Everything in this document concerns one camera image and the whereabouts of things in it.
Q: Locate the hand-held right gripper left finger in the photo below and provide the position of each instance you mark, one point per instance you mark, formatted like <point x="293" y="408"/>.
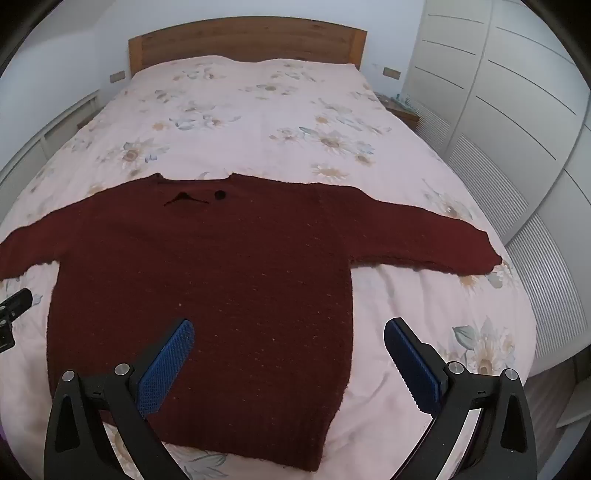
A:
<point x="167" y="369"/>

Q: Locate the white wardrobe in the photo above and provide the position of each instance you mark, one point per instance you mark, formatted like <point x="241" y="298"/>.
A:
<point x="512" y="92"/>

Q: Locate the wooden nightstand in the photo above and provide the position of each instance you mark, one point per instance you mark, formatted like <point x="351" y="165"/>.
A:
<point x="402" y="110"/>

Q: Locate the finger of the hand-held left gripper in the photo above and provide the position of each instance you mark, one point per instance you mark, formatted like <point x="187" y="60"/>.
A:
<point x="17" y="302"/>

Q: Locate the dark red knitted sweater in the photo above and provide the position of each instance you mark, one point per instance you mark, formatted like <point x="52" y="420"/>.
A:
<point x="221" y="286"/>

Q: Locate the wall socket plate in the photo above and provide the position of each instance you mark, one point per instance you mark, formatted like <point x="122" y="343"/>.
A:
<point x="117" y="76"/>
<point x="391" y="72"/>

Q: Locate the floral pink bedspread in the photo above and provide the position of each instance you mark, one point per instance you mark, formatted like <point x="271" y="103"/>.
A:
<point x="277" y="120"/>

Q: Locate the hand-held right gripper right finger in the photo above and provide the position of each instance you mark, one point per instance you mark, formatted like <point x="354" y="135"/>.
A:
<point x="415" y="369"/>

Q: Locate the white louvred cabinet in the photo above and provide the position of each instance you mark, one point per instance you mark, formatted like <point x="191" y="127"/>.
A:
<point x="41" y="143"/>

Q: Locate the wooden headboard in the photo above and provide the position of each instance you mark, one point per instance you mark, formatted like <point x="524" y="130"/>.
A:
<point x="240" y="44"/>

